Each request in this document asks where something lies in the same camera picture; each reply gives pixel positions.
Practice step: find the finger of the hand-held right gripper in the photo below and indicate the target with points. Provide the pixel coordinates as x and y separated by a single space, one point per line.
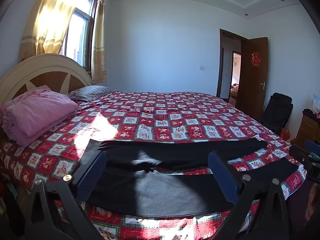
298 153
312 146

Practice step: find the red paper door decoration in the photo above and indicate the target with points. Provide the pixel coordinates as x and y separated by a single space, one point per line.
255 59

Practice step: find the folded pink blanket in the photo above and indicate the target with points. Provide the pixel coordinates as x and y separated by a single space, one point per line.
37 112

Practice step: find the cream and wood headboard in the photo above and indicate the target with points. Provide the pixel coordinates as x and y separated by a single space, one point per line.
50 62

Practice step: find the brown door frame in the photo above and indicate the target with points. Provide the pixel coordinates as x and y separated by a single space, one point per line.
221 62

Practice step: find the clear plastic bag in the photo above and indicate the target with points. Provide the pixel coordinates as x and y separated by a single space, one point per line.
316 105

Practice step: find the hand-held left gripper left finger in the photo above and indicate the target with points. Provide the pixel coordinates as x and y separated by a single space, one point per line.
92 178

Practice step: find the wooden cabinet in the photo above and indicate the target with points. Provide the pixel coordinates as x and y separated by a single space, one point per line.
308 127

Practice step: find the small red bag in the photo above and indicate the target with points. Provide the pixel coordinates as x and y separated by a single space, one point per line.
285 133

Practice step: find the black chair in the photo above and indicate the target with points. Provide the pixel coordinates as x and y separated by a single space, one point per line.
277 112

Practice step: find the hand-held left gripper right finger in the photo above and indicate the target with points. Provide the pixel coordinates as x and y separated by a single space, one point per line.
223 178

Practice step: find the wide yellow curtain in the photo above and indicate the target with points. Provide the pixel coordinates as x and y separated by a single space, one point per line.
50 22

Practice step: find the brown wooden door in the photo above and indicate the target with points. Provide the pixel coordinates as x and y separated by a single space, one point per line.
252 92

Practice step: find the window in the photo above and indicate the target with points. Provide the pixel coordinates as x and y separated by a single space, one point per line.
80 37

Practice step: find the striped pillow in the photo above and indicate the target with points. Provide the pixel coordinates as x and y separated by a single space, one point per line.
92 92

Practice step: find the black pants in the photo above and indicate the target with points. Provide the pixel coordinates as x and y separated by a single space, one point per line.
162 190

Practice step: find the red printed bedsheet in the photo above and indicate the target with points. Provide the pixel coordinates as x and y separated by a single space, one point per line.
175 115

